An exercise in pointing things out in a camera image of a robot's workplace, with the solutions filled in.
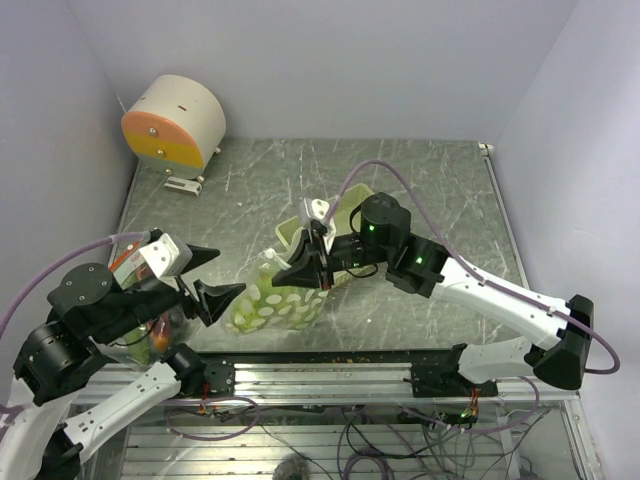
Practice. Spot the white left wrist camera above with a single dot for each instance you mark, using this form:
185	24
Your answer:
167	256

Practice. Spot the round drawer cabinet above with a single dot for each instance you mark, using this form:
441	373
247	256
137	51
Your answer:
175	127

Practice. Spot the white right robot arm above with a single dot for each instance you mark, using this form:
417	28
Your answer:
553	343

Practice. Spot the pale green perforated basket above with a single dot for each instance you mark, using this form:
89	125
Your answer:
288	231

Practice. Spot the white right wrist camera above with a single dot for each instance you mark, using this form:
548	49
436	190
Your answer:
316	210

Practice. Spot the clear bag white dots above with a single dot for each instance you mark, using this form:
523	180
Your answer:
293	308

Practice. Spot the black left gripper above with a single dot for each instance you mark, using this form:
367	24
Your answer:
214	298

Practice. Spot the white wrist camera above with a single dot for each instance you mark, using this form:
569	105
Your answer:
316	210
167	256

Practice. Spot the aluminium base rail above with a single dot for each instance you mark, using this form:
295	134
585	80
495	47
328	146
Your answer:
406	377

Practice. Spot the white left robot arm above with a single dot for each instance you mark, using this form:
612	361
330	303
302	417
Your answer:
52	367

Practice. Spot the green leafy vegetable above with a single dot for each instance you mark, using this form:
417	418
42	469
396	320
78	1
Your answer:
137	344

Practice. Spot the red meat slab orange rind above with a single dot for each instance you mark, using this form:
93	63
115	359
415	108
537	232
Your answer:
160	335

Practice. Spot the small green cabbage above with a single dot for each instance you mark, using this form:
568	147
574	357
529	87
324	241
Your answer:
244	316

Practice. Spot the small white grey block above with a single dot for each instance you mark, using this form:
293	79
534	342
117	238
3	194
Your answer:
183	186

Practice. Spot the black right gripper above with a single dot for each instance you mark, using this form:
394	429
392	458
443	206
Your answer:
305	268

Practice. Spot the clear bag orange zipper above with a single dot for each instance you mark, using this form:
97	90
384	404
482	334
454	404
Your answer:
146	299

